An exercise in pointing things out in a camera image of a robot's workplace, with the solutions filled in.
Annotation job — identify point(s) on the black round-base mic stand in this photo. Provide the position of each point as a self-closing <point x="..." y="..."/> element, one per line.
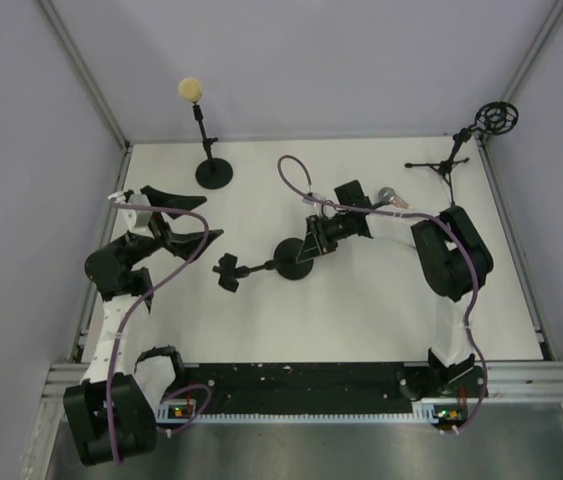
<point x="213" y="173"/>

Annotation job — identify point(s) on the cream yellow microphone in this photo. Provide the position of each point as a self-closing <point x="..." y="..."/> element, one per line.
<point x="190" y="89"/>

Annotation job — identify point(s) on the glitter rhinestone microphone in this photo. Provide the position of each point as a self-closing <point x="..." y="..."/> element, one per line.
<point x="387" y="197"/>

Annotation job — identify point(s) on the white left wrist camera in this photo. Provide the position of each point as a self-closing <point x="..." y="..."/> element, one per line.
<point x="133" y="210"/>

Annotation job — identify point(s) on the aluminium frame rail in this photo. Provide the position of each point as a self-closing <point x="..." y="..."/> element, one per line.
<point x="503" y="382"/>

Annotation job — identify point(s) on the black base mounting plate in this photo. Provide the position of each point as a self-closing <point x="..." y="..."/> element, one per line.
<point x="327" y="388"/>

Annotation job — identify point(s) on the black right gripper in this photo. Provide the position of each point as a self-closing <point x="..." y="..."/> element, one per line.
<point x="317" y="242"/>

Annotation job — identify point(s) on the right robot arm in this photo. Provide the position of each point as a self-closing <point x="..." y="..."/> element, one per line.
<point x="453" y="258"/>

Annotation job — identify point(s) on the black tripod shock-mount stand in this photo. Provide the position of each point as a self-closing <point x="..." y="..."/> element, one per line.
<point x="492" y="119"/>

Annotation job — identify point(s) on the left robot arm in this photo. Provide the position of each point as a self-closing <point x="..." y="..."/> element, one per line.
<point x="112" y="410"/>

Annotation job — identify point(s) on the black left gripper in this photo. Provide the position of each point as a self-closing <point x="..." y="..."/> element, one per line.
<point x="184" y="246"/>

